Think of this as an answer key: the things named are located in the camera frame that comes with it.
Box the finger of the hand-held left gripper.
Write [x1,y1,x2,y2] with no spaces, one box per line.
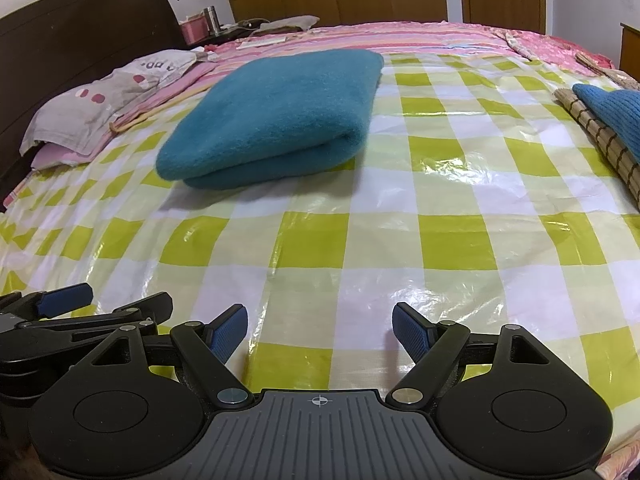
[0,292,174,356]
[0,282,95,321]

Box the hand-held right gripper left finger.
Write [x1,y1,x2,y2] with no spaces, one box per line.
[90,304,253,407]

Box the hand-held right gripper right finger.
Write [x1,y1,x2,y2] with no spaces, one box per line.
[386,302,551,406]

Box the teal sweater with white flowers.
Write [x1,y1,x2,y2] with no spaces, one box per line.
[156,49,385,191]

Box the grey pillow with pink dots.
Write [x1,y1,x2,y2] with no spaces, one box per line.
[20,50,203,156]

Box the dark wooden headboard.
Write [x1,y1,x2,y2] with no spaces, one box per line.
[0,0,188,211]

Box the beige brown checked cloth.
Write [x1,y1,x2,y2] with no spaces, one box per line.
[552,87,640,211]

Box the pink box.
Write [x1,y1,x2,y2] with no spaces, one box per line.
[180,16,208,44]

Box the dark nightstand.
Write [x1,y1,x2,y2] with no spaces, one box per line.
[187,22,251,50]

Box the white remote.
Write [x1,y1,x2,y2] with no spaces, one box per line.
[236,35,286,51]

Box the pink striped bedsheet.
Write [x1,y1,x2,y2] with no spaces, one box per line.
[200,21,566,61]

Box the blue ribbed knit sweater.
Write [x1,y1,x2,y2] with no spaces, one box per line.
[572,82,640,166]

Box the grey cloth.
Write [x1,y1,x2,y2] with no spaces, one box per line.
[240,15,321,36]

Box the pink floral quilt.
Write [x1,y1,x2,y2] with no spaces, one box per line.
[492,27,613,69]

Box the wooden desk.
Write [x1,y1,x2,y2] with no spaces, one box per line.
[620,22,640,81]

